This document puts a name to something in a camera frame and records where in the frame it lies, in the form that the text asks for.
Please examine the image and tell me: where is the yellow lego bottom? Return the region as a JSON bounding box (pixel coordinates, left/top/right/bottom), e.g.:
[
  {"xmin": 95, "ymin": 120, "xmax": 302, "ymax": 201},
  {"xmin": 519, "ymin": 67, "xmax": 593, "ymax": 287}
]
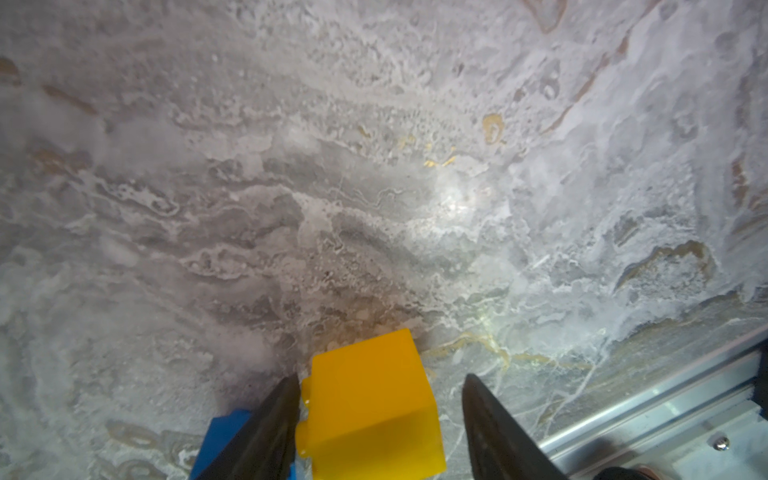
[{"xmin": 295, "ymin": 328, "xmax": 447, "ymax": 479}]

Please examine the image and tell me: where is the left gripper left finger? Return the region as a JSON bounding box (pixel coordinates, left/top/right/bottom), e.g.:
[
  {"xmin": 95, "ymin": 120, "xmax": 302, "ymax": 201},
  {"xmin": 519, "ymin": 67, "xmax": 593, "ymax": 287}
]
[{"xmin": 196, "ymin": 374, "xmax": 301, "ymax": 480}]

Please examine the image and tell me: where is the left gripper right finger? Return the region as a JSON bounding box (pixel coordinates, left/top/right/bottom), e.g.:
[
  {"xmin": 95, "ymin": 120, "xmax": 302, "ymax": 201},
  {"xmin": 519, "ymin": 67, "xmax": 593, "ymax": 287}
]
[{"xmin": 462, "ymin": 374, "xmax": 566, "ymax": 480}]

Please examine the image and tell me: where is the blue lego bottom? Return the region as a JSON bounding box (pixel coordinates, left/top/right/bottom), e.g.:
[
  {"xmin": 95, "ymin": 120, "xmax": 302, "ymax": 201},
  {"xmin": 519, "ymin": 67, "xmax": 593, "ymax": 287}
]
[{"xmin": 188, "ymin": 409, "xmax": 298, "ymax": 480}]

